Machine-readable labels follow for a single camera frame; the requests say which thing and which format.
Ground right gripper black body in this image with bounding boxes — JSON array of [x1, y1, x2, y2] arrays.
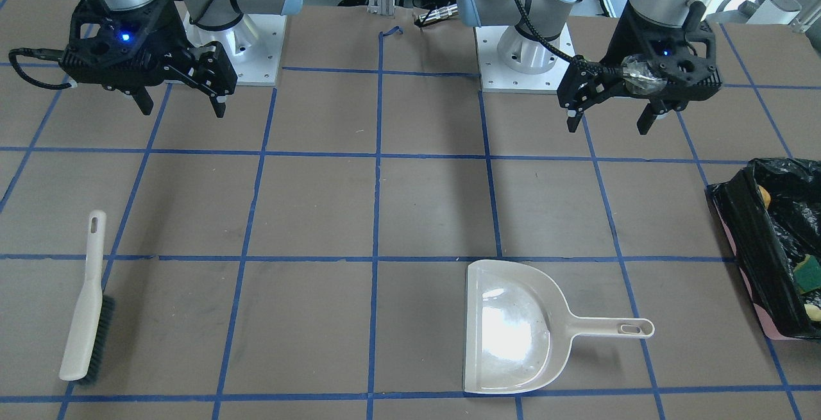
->
[[61, 0, 191, 93]]

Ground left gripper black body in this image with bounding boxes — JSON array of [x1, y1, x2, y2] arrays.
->
[[606, 19, 719, 101]]

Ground brown toy potato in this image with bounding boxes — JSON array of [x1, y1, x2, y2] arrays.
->
[[756, 185, 772, 210]]

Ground yellow sponge piece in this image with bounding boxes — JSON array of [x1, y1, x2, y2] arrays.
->
[[793, 254, 820, 295]]

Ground beige plastic dustpan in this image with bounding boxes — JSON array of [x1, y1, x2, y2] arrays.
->
[[462, 259, 655, 396]]

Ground white hand brush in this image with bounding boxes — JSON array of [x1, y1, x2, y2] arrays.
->
[[58, 210, 115, 385]]

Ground pale toy croissant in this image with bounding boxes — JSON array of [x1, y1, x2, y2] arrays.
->
[[804, 303, 821, 323]]

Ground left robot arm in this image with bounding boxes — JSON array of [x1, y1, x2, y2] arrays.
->
[[455, 0, 722, 135]]

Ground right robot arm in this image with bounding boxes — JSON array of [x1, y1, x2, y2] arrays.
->
[[58, 0, 304, 118]]

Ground bin with black bag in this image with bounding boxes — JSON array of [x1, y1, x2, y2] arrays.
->
[[706, 158, 820, 342]]

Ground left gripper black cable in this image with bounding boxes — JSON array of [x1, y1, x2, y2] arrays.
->
[[500, 0, 632, 78]]

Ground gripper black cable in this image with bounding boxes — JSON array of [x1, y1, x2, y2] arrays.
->
[[500, 0, 632, 78], [8, 47, 71, 91]]

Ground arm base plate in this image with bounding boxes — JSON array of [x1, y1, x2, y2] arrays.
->
[[183, 14, 288, 87], [475, 26, 568, 95]]

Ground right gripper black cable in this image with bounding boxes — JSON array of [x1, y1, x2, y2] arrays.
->
[[8, 47, 71, 91]]

